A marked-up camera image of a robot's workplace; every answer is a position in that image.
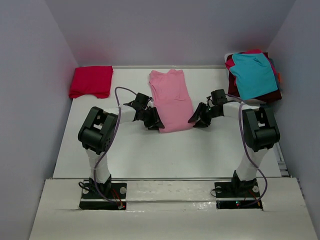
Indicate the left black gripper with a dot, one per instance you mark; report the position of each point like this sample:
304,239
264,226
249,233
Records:
155,122

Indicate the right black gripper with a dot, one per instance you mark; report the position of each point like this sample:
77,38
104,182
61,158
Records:
196,114

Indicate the pink t shirt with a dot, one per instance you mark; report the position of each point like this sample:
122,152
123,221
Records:
171,99

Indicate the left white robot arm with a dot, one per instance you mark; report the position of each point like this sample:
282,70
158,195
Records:
98,133

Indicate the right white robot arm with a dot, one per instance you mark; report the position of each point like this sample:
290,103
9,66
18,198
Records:
259,133

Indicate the magenta t shirt in pile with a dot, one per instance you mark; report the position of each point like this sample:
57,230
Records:
229,62

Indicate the teal t shirt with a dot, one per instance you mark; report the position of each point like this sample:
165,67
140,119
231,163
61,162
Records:
254,75

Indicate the folded red t shirt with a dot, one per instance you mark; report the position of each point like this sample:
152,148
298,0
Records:
91,80

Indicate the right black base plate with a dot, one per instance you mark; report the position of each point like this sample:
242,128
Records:
237,196

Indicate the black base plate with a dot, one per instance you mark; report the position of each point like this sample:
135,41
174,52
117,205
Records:
237,196
90,199

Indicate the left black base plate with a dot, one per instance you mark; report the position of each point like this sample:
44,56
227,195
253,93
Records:
90,199

